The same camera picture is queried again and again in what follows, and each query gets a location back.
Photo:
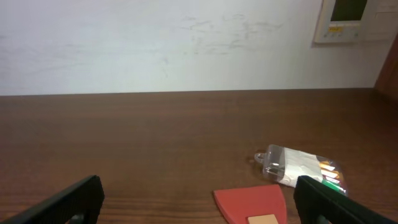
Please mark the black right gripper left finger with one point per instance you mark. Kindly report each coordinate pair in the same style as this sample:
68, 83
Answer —
79, 203

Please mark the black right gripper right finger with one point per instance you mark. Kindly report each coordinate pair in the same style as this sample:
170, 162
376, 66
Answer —
317, 203

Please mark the clear case of coloured bits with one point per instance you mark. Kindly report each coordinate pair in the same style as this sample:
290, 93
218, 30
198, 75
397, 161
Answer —
285, 165

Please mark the orange scraper with wooden handle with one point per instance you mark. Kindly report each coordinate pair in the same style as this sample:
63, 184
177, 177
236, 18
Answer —
260, 204

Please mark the white wall control panel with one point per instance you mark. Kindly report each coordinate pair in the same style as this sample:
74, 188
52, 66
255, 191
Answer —
352, 21

